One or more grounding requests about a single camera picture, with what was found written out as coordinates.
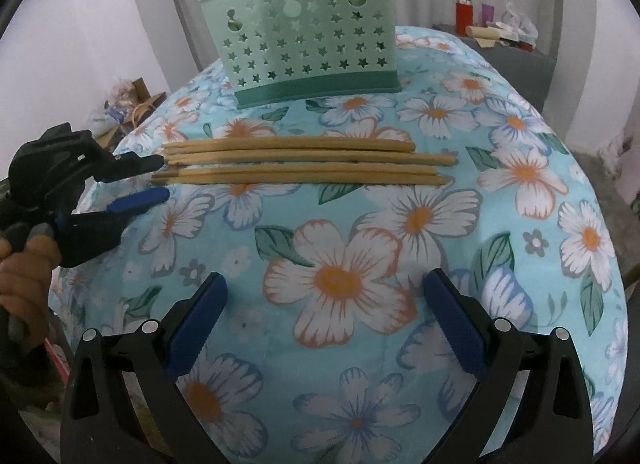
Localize tan wooden chopstick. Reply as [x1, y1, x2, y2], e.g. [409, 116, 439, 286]
[162, 139, 417, 154]
[167, 151, 459, 166]
[170, 163, 447, 180]
[151, 170, 451, 187]

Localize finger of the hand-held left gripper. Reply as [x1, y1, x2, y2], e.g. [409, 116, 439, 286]
[60, 187, 171, 265]
[97, 153, 166, 181]

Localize beige paper roll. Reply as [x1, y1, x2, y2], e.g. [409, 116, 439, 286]
[465, 24, 502, 48]

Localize person's left hand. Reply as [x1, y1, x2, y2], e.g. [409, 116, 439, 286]
[0, 233, 61, 350]

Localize open cardboard box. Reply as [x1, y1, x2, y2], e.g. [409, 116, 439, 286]
[127, 77, 168, 111]

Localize crumpled clear plastic bag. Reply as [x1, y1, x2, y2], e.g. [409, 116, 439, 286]
[500, 1, 539, 41]

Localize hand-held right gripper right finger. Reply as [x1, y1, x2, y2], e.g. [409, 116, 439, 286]
[424, 268, 596, 464]

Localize plastic bags with packets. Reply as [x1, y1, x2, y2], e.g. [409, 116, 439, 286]
[106, 78, 136, 111]

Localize grey cabinet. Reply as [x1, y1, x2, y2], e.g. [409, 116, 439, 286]
[434, 22, 559, 111]

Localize green plastic utensil holder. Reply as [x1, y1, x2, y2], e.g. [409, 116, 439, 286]
[199, 0, 402, 110]

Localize blue floral blanket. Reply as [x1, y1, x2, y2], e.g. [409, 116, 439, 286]
[47, 24, 631, 464]

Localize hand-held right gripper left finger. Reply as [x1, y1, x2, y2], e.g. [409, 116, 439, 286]
[60, 271, 229, 464]

